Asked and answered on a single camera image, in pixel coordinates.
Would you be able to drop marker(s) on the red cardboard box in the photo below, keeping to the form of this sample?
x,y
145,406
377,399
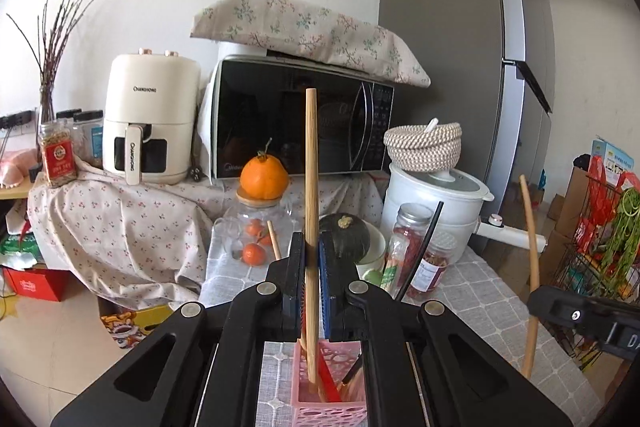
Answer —
x,y
42,284

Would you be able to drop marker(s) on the grey refrigerator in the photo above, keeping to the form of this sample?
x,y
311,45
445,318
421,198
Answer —
x,y
491,64

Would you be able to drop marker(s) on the cream air fryer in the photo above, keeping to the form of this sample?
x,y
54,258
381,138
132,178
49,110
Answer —
x,y
149,117

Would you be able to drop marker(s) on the red plastic spoon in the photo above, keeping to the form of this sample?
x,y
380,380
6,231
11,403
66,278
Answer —
x,y
326,388

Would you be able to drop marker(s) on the brown cardboard box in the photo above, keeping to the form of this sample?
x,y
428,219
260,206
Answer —
x,y
563,232

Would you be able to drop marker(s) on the large orange tangerine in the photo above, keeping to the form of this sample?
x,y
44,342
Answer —
x,y
264,177

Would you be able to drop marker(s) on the dark green pumpkin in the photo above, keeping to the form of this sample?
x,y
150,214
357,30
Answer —
x,y
350,235

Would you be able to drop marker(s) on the floral cloth on microwave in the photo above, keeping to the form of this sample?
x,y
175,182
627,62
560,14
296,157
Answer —
x,y
302,29

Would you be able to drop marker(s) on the wooden chopstick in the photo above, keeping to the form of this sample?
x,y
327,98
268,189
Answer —
x,y
274,240
534,279
311,234

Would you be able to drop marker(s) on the jar with red label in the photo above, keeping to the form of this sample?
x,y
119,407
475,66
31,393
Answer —
x,y
433,264

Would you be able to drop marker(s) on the black wire rack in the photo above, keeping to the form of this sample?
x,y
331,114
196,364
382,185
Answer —
x,y
580,271

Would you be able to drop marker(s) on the red label nut jar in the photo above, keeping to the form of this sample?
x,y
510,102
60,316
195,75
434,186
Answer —
x,y
56,147

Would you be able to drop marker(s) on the green leafy vegetables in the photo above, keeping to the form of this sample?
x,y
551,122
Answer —
x,y
622,247

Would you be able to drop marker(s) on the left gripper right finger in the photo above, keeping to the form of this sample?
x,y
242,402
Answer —
x,y
422,368

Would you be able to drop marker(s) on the dry twig bouquet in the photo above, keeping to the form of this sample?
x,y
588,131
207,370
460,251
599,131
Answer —
x,y
54,28

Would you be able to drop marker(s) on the jar of red goji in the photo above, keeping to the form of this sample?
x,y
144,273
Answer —
x,y
411,224

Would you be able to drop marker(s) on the yellow tiger print box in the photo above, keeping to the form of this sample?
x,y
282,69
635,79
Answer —
x,y
129,327

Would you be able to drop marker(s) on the woven rope basket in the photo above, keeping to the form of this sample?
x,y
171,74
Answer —
x,y
425,147

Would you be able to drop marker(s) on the black microwave oven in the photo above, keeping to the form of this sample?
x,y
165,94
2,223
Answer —
x,y
256,103

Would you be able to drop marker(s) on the floral white cloth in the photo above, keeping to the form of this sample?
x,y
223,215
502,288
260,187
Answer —
x,y
138,246

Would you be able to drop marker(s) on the pink perforated utensil basket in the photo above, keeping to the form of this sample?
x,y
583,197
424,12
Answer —
x,y
327,404

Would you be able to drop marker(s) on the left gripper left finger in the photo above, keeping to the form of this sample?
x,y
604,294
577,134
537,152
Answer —
x,y
201,366

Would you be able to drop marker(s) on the black gold-tipped chopstick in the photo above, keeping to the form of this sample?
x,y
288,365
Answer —
x,y
352,371

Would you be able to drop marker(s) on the white electric cooking pot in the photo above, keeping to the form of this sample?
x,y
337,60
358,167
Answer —
x,y
464,213

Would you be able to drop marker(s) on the white ceramic bowl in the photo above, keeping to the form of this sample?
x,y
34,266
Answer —
x,y
370,268

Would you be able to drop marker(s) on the disposable chopsticks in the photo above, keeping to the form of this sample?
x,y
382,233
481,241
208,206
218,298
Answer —
x,y
390,275

